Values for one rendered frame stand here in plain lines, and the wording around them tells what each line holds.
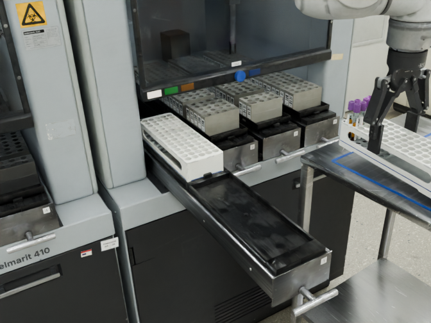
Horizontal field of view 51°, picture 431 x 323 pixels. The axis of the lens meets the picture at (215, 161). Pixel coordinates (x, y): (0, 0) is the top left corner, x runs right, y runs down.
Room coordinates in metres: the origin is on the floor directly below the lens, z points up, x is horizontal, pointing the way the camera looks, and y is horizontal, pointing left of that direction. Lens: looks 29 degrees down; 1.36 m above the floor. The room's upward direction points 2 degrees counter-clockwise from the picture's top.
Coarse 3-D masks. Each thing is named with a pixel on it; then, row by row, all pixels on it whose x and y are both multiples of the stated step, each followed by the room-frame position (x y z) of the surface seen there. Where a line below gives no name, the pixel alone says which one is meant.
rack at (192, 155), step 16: (144, 128) 1.11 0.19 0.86; (160, 128) 1.09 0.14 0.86; (176, 128) 1.09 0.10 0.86; (160, 144) 1.02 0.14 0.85; (176, 144) 0.99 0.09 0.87; (192, 144) 0.99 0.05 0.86; (208, 144) 0.99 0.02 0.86; (176, 160) 1.01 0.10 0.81; (192, 160) 0.90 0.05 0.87; (208, 160) 0.92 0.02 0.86; (192, 176) 0.90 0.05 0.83
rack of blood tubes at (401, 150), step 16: (352, 128) 0.95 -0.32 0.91; (368, 128) 0.94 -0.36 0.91; (384, 128) 0.94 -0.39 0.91; (400, 128) 0.93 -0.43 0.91; (352, 144) 0.94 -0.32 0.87; (384, 144) 0.86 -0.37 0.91; (400, 144) 0.86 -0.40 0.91; (416, 144) 0.85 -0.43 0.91; (368, 160) 0.89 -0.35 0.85; (384, 160) 0.85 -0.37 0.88; (400, 160) 0.88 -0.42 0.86; (416, 160) 0.78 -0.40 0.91; (400, 176) 0.81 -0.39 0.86; (416, 176) 0.81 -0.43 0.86
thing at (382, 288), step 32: (320, 160) 0.96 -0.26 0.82; (352, 160) 0.96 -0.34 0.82; (384, 192) 0.81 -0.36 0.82; (416, 192) 0.81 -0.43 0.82; (384, 224) 1.22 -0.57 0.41; (384, 256) 1.21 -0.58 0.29; (352, 288) 1.07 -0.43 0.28; (384, 288) 1.06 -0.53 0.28; (416, 288) 1.06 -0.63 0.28; (320, 320) 0.94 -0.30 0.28; (352, 320) 0.94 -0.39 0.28; (384, 320) 0.93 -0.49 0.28; (416, 320) 0.93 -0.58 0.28
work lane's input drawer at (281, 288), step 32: (160, 160) 1.01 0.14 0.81; (192, 192) 0.86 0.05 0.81; (224, 192) 0.86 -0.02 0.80; (256, 192) 0.83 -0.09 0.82; (224, 224) 0.73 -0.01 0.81; (256, 224) 0.74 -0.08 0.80; (288, 224) 0.73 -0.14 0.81; (256, 256) 0.64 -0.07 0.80; (288, 256) 0.62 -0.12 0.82; (320, 256) 0.63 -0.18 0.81; (288, 288) 0.59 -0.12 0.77
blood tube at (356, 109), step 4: (356, 104) 0.95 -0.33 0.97; (360, 104) 0.95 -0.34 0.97; (356, 108) 0.95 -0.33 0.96; (356, 112) 0.95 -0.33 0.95; (356, 116) 0.95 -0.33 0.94; (356, 120) 0.95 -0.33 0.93; (352, 124) 0.96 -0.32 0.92; (356, 124) 0.95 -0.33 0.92; (352, 136) 0.95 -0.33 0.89; (356, 136) 0.95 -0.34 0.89; (352, 140) 0.95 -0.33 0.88
